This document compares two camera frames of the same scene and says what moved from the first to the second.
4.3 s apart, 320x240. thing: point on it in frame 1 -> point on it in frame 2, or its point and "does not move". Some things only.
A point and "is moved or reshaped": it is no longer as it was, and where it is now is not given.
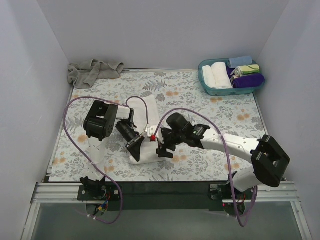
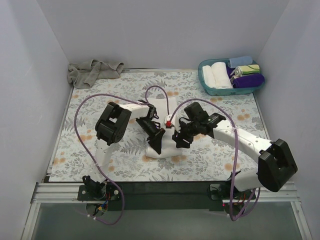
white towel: [149, 154] is moved or reshaped
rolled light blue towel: [232, 63] does not move
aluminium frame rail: [56, 193] does not move
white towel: [209, 77] does not move
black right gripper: [165, 139] -> [184, 133]
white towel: [221, 75] does not move
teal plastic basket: [223, 77] does not move
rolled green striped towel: [245, 69] does not move
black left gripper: [133, 142] -> [157, 135]
